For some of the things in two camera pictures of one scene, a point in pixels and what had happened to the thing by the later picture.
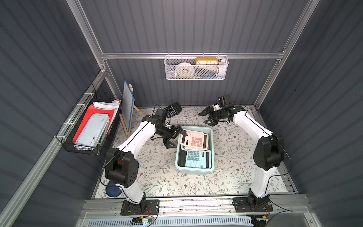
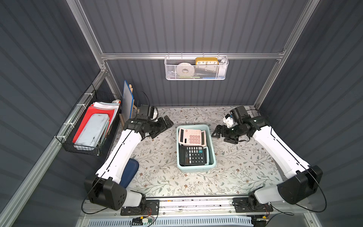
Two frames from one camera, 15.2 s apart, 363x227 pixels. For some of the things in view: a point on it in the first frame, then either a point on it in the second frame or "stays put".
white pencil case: (91, 131) stays put
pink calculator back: (194, 139) stays put
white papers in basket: (114, 105) stays put
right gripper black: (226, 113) -> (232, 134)
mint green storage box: (194, 153) stays put
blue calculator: (201, 159) -> (211, 158)
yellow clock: (206, 61) stays put
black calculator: (172, 109) -> (190, 155)
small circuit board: (140, 221) stays put
